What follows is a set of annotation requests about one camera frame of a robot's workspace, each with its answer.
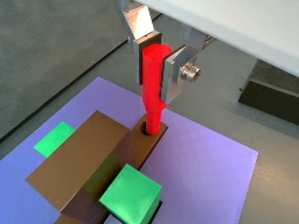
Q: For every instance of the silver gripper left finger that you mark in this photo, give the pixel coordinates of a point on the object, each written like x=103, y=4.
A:
x=140, y=31

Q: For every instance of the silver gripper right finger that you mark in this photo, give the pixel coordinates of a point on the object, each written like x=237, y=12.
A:
x=179, y=67

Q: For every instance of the red cylindrical peg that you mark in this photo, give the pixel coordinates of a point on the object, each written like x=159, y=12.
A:
x=153, y=55

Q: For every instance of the purple square base board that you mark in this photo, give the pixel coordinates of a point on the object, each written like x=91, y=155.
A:
x=201, y=167

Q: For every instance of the green block left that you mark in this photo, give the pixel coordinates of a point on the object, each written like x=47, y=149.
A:
x=53, y=139

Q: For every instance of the green block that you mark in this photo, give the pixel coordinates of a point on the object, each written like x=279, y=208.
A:
x=132, y=196
x=53, y=139

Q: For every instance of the green block right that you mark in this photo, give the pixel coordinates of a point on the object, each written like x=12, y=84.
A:
x=132, y=196

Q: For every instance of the brown L-shaped block with hole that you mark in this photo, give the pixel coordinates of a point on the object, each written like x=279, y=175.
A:
x=75, y=175

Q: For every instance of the black angle bracket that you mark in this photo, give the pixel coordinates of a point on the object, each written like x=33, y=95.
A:
x=271, y=92

